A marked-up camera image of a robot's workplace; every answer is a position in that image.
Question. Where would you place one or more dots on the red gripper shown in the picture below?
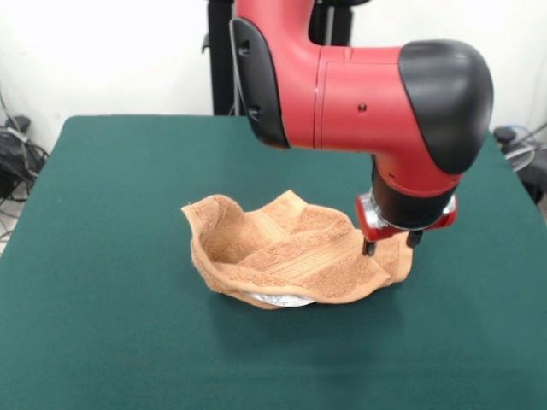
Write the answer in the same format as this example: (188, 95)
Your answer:
(374, 230)

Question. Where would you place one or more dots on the tan terry towel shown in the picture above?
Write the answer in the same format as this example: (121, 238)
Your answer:
(278, 256)

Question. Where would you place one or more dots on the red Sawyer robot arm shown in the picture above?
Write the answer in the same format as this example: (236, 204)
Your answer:
(363, 98)

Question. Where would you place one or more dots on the dark green table cloth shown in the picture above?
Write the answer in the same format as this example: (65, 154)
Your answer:
(107, 277)

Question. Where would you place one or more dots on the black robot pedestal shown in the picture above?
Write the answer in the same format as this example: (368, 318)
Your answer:
(222, 85)

